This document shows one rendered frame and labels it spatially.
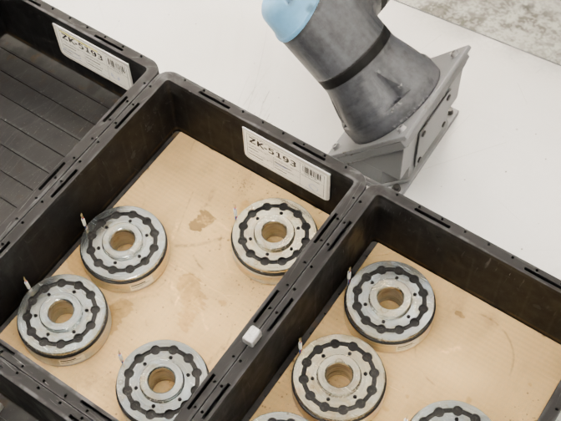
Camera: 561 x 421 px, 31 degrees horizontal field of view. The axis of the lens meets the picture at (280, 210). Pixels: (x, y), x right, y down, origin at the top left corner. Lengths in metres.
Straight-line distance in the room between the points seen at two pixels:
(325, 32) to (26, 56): 0.42
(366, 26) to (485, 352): 0.44
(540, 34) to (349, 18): 1.31
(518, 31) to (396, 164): 1.26
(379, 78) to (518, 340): 0.38
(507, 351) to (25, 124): 0.68
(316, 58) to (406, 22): 0.33
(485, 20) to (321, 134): 1.17
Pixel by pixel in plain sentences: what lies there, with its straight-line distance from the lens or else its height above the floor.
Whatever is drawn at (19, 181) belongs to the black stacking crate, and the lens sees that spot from 1.34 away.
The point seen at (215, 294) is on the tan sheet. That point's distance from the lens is 1.21.
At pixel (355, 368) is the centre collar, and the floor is 0.87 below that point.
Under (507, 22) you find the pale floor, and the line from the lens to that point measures 2.60.
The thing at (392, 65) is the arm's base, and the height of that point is 0.88.
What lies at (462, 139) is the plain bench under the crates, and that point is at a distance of 1.50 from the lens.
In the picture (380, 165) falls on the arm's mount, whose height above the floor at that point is 0.76.
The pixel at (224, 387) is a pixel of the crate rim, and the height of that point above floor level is 0.93.
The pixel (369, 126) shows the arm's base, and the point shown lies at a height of 0.82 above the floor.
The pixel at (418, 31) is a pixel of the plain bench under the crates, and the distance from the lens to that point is 1.62.
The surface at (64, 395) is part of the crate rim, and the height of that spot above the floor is 0.93.
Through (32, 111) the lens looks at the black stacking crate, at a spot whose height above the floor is 0.83.
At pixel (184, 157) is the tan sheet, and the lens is 1.32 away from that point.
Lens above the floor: 1.91
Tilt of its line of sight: 58 degrees down
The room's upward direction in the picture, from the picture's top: 3 degrees counter-clockwise
